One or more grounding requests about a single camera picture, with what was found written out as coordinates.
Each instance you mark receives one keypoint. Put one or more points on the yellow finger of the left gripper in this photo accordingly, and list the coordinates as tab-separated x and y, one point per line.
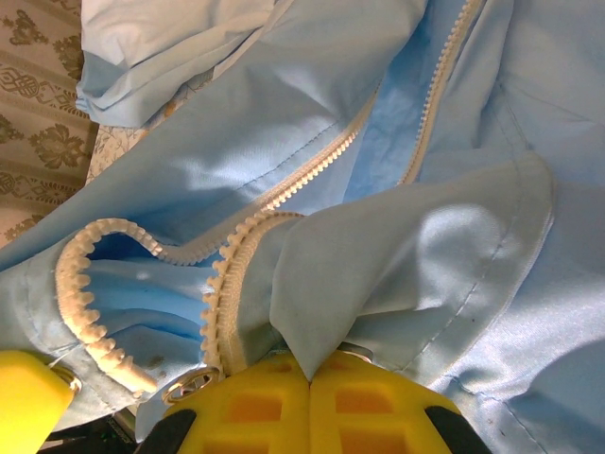
28	397

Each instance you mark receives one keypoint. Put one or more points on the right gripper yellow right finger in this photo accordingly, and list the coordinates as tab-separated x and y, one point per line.
378	411

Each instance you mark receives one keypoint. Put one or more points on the metal zipper slider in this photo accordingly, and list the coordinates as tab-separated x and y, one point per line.
189	385

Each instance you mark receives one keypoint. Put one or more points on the light blue zip jacket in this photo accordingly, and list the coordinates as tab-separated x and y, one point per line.
425	260

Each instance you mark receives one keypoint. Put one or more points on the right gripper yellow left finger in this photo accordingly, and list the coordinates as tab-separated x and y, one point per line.
255	411

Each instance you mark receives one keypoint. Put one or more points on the floral patterned tablecloth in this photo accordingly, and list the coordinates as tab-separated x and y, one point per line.
111	149

